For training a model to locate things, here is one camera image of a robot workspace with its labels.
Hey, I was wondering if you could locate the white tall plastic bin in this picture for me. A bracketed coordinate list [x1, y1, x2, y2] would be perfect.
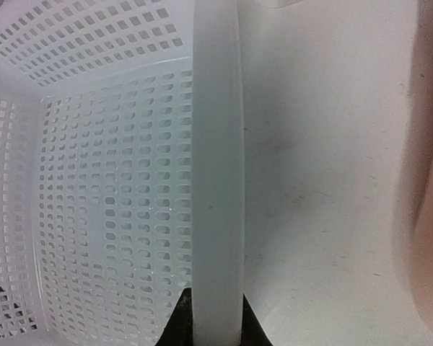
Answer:
[255, 0, 302, 9]

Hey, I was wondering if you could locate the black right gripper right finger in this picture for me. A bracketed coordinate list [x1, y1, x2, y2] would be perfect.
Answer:
[240, 295, 273, 346]

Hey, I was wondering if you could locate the white perforated plastic basket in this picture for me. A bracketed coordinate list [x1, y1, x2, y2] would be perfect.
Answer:
[0, 1, 244, 345]

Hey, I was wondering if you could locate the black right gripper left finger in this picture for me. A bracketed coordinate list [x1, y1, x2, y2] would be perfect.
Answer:
[155, 288, 193, 346]

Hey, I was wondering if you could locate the beige hard-shell suitcase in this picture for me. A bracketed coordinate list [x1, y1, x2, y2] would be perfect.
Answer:
[392, 1, 433, 334]

